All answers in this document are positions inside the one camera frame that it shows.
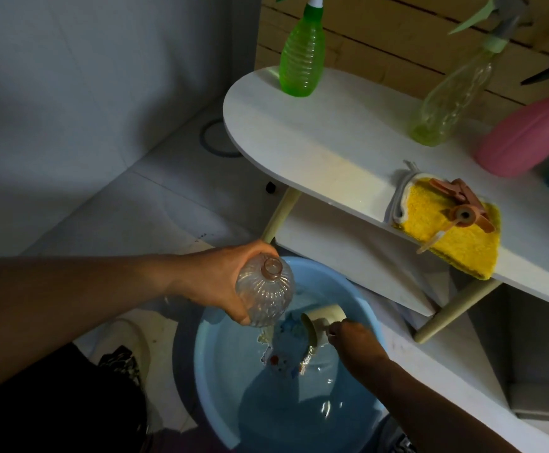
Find yellow microfibre cloth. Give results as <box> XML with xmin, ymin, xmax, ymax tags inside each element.
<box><xmin>391</xmin><ymin>174</ymin><xmax>502</xmax><ymax>282</ymax></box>

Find person's right hand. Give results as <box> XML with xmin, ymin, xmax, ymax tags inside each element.
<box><xmin>325</xmin><ymin>321</ymin><xmax>390</xmax><ymax>374</ymax></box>

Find green spray bottle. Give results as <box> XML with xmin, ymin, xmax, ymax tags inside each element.
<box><xmin>277</xmin><ymin>0</ymin><xmax>341</xmax><ymax>98</ymax></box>

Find pink spray nozzle head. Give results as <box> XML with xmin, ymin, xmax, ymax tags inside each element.
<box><xmin>416</xmin><ymin>177</ymin><xmax>497</xmax><ymax>255</ymax></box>

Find person's left forearm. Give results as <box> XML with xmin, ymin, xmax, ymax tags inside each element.
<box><xmin>0</xmin><ymin>252</ymin><xmax>176</xmax><ymax>401</ymax></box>

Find pink spray bottle black trigger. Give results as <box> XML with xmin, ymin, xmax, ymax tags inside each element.
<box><xmin>473</xmin><ymin>52</ymin><xmax>549</xmax><ymax>179</ymax></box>

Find cream plastic cup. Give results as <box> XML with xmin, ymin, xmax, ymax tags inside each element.
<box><xmin>300</xmin><ymin>304</ymin><xmax>348</xmax><ymax>348</ymax></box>

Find clear yellowish spray bottle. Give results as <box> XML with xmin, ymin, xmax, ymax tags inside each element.
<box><xmin>406</xmin><ymin>0</ymin><xmax>533</xmax><ymax>148</ymax></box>

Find white two-tier side table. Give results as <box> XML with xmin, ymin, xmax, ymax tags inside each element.
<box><xmin>222</xmin><ymin>66</ymin><xmax>549</xmax><ymax>345</ymax></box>

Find person's right forearm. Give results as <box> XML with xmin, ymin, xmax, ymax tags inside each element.
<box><xmin>350</xmin><ymin>357</ymin><xmax>521</xmax><ymax>453</ymax></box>

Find round floor drain ring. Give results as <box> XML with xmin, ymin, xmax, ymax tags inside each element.
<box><xmin>199</xmin><ymin>119</ymin><xmax>245</xmax><ymax>159</ymax></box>

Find white grey folded cloth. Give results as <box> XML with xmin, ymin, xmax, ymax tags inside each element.
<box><xmin>385</xmin><ymin>160</ymin><xmax>427</xmax><ymax>227</ymax></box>

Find light blue plastic basin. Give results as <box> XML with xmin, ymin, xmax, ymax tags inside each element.
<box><xmin>173</xmin><ymin>257</ymin><xmax>392</xmax><ymax>453</ymax></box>

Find clear ribbed plastic bottle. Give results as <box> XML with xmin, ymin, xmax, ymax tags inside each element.
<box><xmin>235</xmin><ymin>257</ymin><xmax>296</xmax><ymax>328</ymax></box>

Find person's black trousers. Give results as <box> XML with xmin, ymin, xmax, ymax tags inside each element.
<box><xmin>0</xmin><ymin>343</ymin><xmax>163</xmax><ymax>453</ymax></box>

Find person's left hand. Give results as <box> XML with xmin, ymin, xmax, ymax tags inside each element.
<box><xmin>170</xmin><ymin>240</ymin><xmax>281</xmax><ymax>326</ymax></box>

